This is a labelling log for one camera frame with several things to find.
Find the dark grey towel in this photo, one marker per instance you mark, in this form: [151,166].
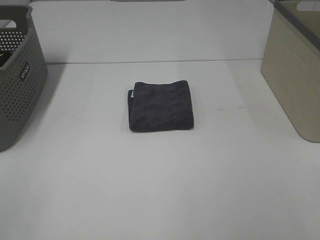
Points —
[160,107]

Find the grey perforated plastic basket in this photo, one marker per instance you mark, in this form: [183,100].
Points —
[23,72]

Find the beige plastic storage bin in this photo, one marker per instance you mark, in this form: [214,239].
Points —
[291,63]

